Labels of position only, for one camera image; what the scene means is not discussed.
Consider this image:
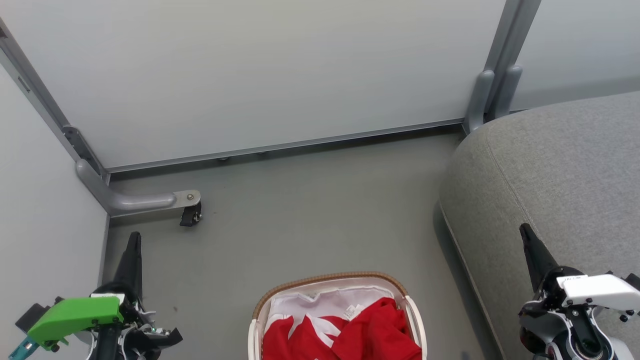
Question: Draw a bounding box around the grey partition post with hinge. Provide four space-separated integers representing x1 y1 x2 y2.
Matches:
0 17 110 182

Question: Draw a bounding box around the grey partition foot with bracket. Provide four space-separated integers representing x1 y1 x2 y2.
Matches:
75 159 202 219

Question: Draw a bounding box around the red jersey with number print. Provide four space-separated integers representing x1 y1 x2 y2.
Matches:
330 297 423 360

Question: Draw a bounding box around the black caster wheel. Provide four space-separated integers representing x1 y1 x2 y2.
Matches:
179 202 203 228

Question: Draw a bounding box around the grey fabric sofa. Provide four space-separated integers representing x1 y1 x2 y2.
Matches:
438 91 640 360

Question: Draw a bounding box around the grey partition post plain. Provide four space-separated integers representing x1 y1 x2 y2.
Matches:
482 0 542 121

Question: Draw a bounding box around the white laundry basket brown rim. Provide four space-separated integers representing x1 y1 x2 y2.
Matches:
247 271 428 360

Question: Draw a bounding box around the white basket liner cloth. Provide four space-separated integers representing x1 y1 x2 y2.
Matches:
267 286 408 328

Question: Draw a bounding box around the grey partition foot pair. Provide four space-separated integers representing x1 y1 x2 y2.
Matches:
464 64 524 135

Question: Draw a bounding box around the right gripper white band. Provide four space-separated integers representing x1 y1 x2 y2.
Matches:
519 223 640 360

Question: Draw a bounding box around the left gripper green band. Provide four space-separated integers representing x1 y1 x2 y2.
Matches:
7 231 183 360

